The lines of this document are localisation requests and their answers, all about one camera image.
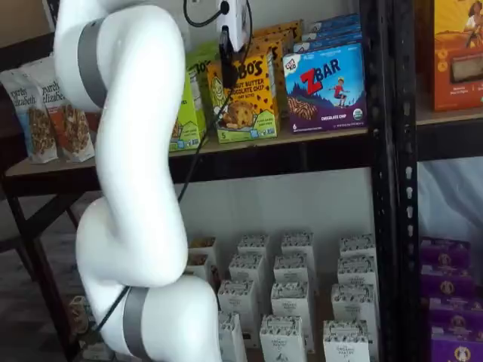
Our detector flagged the blue purple ZBar box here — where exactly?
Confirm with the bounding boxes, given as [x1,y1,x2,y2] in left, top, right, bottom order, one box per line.
[293,32,364,50]
[301,23,362,38]
[282,41,368,133]
[307,13,361,28]

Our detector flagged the large orange snack box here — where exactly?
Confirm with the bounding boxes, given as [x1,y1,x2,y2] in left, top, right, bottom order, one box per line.
[417,0,483,113]

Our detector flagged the white granola bag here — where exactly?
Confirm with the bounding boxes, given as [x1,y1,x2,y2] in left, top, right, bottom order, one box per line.
[20,56,58,88]

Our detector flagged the orange Bobo's oat bites box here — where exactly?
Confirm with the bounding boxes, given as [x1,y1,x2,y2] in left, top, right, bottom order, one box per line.
[206,51,281,145]
[253,19,304,38]
[248,37,286,67]
[251,29,299,48]

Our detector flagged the purely elizabeth oatmeal boxes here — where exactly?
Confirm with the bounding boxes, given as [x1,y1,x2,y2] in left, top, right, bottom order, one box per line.
[180,233,378,362]

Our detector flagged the purple snack box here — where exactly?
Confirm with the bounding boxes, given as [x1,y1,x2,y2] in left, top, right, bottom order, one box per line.
[427,296,483,333]
[420,263,477,299]
[420,236,472,269]
[429,327,483,362]

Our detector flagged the black steel shelf beam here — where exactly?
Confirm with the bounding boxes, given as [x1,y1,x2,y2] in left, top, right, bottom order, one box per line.
[417,119,483,162]
[3,131,374,198]

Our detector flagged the wooden shelf board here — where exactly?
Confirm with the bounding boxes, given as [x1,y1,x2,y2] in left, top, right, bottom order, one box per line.
[416,101,483,126]
[5,126,370,178]

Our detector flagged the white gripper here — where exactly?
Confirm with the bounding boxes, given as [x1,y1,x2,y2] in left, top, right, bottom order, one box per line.
[215,0,252,89]

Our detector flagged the granola bag blue label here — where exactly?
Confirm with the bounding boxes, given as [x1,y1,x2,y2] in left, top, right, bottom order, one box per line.
[0,69,60,165]

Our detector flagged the granola bag orange label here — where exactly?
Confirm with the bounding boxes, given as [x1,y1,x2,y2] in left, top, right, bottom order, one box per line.
[39,80,96,164]

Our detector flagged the white patterned pantry box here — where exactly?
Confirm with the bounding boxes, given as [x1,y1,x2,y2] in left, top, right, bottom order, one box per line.
[270,280,311,322]
[280,230,315,265]
[272,253,309,288]
[259,314,306,362]
[336,256,378,288]
[236,234,272,265]
[331,283,378,326]
[321,320,371,362]
[216,311,249,362]
[217,279,255,322]
[227,253,266,299]
[338,233,377,262]

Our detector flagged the yellow white granola box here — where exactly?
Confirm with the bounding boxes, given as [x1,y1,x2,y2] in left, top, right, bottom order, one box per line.
[183,253,211,283]
[188,235,217,258]

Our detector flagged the green Bobo's apple pie box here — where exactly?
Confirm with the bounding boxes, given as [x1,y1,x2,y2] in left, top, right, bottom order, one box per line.
[186,51,213,73]
[191,39,220,58]
[168,62,208,152]

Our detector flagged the translucent plastic sheet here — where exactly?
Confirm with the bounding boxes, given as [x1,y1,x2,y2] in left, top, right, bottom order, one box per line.
[417,160,483,242]

